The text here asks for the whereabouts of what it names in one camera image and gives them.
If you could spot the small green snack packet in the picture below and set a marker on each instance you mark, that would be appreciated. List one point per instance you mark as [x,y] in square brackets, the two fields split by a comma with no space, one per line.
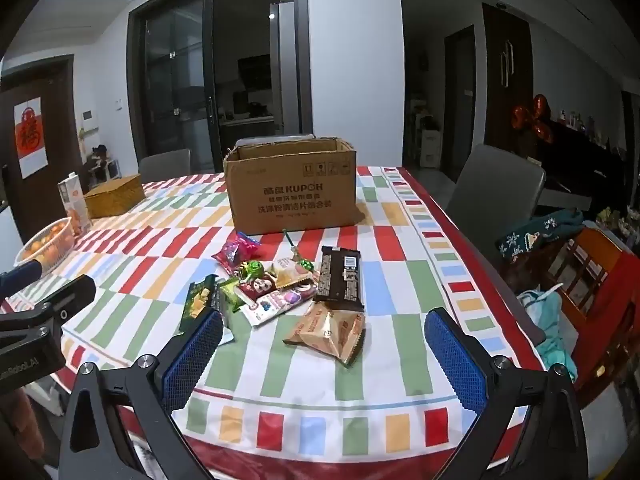
[227,294]

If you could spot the white and pink snack packet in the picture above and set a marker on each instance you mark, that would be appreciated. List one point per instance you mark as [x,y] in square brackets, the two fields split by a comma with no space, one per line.
[275,305]

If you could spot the clear bowl of oranges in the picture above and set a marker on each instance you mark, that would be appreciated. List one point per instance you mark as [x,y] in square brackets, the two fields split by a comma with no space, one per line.
[45,247]

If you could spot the pale biscuit packet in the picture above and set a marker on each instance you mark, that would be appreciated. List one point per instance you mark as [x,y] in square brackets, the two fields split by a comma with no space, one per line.
[290,270]

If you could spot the juice carton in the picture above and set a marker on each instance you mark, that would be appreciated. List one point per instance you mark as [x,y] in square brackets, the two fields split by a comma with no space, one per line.
[72,200]

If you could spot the red and white door poster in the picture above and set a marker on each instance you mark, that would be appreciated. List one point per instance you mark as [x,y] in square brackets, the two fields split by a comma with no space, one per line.
[31,137]

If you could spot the red foil balloon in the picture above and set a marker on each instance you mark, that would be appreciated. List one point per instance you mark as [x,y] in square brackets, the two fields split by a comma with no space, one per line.
[532,117]

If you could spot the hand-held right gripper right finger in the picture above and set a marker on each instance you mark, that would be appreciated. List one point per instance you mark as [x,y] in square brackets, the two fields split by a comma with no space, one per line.
[455,360]

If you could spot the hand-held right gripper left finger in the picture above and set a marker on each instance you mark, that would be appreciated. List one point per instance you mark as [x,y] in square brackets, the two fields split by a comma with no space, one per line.
[192,355]

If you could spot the orange wooden chair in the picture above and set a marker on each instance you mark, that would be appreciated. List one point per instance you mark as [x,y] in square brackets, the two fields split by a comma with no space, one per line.
[600,285]

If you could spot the dark room door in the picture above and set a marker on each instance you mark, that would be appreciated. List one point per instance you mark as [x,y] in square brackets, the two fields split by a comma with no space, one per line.
[459,105]

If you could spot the sliding glass door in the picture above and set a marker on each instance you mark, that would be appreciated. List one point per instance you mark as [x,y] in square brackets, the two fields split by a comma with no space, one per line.
[175,85]

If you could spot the brown cardboard box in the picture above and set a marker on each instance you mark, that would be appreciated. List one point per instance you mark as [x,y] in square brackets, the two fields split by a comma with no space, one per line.
[290,195]

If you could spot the dark brown chocolate bar packet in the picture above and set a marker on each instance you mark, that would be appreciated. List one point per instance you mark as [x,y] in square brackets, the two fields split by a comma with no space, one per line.
[340,277]

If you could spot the pink candy packet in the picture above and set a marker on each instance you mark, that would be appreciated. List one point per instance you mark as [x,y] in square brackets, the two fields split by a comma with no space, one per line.
[235,251]

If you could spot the dark tall cabinet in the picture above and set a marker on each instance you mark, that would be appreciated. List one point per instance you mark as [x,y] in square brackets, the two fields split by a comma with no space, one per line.
[506,80]

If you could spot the grey dining chair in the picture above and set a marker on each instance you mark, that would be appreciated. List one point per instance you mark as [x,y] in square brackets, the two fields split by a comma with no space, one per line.
[492,195]
[165,166]
[275,138]

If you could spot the green and yellow chips packet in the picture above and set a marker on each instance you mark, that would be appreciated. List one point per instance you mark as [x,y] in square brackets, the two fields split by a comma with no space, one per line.
[197,297]

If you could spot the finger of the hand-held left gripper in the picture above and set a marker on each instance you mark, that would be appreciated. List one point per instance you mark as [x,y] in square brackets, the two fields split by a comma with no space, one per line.
[65,295]
[22,272]

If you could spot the tan snack packet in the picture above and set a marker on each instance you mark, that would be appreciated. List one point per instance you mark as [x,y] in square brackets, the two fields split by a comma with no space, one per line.
[327,331]

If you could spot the red snack packet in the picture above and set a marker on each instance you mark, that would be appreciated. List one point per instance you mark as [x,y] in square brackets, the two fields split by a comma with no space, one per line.
[255,287]

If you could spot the green lollipop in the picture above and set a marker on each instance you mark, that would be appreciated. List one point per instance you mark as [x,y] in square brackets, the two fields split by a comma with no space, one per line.
[300,259]

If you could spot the woven wicker basket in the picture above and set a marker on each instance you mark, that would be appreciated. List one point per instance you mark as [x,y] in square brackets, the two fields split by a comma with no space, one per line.
[115,196]

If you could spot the dark sideboard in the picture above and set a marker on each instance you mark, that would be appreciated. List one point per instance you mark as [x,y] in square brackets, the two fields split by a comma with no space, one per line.
[585,165]

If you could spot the brown wooden door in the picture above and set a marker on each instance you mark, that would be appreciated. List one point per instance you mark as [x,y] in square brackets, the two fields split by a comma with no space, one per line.
[55,125]

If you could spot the green foil candy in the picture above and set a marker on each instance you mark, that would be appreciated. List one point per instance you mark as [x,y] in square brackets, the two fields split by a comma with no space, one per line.
[253,270]

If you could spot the dark green printed cloth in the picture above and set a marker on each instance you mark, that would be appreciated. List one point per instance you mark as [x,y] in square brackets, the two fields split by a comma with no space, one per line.
[537,232]

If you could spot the colourful checked tablecloth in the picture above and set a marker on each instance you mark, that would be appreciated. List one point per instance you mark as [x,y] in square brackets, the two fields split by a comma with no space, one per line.
[350,410]

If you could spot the teal cloth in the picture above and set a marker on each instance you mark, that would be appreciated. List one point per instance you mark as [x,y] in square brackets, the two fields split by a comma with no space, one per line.
[550,325]

